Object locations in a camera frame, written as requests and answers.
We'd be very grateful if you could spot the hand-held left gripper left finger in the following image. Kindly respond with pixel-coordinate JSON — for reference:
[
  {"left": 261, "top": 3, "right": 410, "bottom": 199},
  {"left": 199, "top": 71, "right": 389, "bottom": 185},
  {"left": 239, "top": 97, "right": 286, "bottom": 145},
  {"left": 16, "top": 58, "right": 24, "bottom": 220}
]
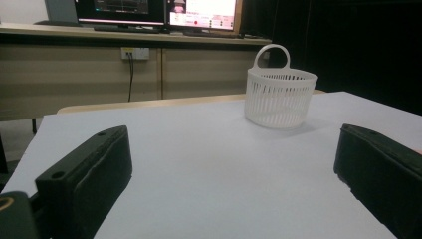
[{"left": 34, "top": 124, "right": 133, "bottom": 239}]

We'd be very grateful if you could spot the bright computer monitor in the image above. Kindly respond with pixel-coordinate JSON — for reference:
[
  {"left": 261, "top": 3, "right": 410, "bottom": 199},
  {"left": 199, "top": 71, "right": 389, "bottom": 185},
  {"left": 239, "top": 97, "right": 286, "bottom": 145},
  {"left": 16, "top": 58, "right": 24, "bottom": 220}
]
[{"left": 166, "top": 0, "right": 239, "bottom": 32}]

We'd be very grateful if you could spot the black curtain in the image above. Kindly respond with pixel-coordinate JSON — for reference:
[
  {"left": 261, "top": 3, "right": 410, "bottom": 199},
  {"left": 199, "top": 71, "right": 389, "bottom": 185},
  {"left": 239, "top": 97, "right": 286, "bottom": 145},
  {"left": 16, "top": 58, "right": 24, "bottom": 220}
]
[{"left": 239, "top": 0, "right": 422, "bottom": 116}]

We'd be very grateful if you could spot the white table cover board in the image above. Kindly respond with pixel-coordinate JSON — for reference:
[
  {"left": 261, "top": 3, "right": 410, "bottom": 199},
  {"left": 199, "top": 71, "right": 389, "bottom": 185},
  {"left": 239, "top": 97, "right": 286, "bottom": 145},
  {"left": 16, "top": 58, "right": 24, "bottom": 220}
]
[{"left": 1, "top": 91, "right": 422, "bottom": 239}]

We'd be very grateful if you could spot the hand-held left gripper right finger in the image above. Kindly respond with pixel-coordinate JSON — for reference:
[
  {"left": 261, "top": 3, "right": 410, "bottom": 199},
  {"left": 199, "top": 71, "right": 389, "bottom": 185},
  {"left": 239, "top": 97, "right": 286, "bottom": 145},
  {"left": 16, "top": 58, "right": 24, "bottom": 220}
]
[{"left": 333, "top": 122, "right": 422, "bottom": 239}]

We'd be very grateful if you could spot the dark computer monitor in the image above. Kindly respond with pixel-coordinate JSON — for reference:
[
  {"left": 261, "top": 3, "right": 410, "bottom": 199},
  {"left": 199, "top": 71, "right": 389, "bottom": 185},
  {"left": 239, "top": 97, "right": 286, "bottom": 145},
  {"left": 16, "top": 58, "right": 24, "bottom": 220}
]
[{"left": 74, "top": 0, "right": 166, "bottom": 26}]

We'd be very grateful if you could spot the white wall socket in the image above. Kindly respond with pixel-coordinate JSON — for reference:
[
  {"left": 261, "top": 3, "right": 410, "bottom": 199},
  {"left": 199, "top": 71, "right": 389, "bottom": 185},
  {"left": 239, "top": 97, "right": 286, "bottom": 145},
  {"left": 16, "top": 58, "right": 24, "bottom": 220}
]
[{"left": 120, "top": 47, "right": 150, "bottom": 61}]

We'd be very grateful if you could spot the grey monitor back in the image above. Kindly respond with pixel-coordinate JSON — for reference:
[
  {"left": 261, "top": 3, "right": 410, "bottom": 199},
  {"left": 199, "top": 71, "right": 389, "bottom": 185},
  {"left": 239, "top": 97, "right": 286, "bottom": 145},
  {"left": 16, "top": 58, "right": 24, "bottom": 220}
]
[{"left": 34, "top": 0, "right": 81, "bottom": 27}]

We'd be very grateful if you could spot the black power cable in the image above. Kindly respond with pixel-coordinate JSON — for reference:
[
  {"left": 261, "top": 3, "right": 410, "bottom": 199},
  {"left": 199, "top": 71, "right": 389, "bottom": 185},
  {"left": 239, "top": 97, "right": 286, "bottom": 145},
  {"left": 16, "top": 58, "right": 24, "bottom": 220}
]
[{"left": 126, "top": 53, "right": 135, "bottom": 103}]

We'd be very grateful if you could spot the long beige desk cabinet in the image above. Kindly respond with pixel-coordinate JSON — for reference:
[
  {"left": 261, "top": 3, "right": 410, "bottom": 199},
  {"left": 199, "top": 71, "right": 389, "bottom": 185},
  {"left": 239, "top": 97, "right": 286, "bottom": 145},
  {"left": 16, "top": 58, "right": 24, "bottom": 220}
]
[{"left": 0, "top": 22, "right": 273, "bottom": 133}]

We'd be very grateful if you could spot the white slotted plastic basket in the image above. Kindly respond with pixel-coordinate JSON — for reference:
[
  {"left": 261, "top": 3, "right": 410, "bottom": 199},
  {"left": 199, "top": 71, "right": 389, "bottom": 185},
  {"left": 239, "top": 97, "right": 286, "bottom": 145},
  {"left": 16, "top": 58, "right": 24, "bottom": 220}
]
[{"left": 244, "top": 43, "right": 318, "bottom": 129}]

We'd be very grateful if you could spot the black keyboard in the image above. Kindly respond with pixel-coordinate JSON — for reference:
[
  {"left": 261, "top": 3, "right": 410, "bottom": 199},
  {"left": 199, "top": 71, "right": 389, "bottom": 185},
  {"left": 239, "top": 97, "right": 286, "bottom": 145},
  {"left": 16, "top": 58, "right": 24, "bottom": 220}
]
[
  {"left": 182, "top": 30, "right": 245, "bottom": 40},
  {"left": 94, "top": 25, "right": 161, "bottom": 34}
]

